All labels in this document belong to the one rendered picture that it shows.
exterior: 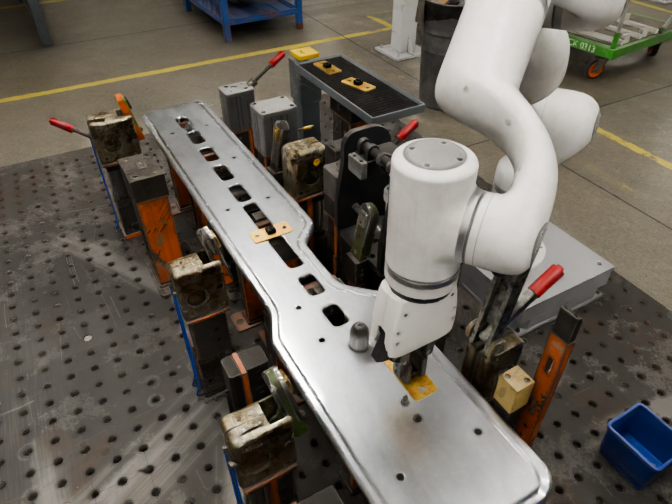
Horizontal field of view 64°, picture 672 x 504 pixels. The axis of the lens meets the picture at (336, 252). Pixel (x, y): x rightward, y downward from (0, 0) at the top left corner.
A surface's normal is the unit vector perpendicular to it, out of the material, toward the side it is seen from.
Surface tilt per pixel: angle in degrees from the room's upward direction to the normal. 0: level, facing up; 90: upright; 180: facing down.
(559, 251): 1
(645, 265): 0
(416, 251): 90
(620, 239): 0
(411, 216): 90
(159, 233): 90
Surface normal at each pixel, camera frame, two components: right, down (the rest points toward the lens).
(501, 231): -0.32, -0.04
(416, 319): 0.40, 0.59
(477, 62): -0.24, -0.27
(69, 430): 0.00, -0.77
